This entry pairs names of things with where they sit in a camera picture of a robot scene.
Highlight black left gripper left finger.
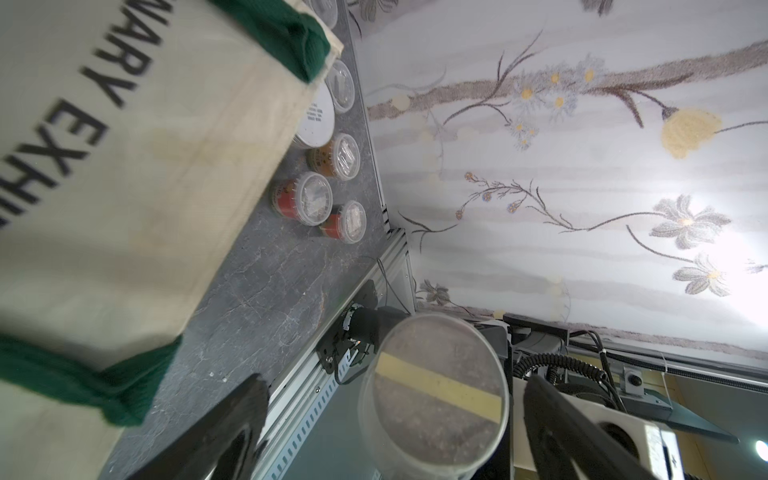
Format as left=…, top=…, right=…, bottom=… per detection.
left=131, top=374, right=269, bottom=479

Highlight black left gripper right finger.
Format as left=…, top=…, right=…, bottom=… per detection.
left=523, top=377, right=654, bottom=480

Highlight yellow stripe lid jar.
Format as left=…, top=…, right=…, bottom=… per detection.
left=358, top=313, right=510, bottom=479

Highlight clear jar brown contents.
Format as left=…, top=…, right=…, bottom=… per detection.
left=306, top=132, right=361, bottom=181

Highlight clear jar grey contents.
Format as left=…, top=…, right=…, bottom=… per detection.
left=325, top=60, right=356, bottom=114

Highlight clear purple label seed jar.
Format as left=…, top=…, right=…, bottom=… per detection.
left=305, top=0, right=339, bottom=29

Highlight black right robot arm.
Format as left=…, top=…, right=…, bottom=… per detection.
left=502, top=313, right=627, bottom=413

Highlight cream canvas tote bag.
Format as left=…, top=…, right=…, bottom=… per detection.
left=1, top=1, right=343, bottom=479

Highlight small clear orange jar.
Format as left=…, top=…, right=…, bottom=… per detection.
left=319, top=200, right=367, bottom=244

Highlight red green label jar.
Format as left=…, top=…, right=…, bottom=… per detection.
left=271, top=172, right=333, bottom=227

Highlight white text label jar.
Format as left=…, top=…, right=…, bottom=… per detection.
left=291, top=82, right=335, bottom=150

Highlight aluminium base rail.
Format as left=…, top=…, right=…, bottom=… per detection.
left=252, top=229, right=410, bottom=479

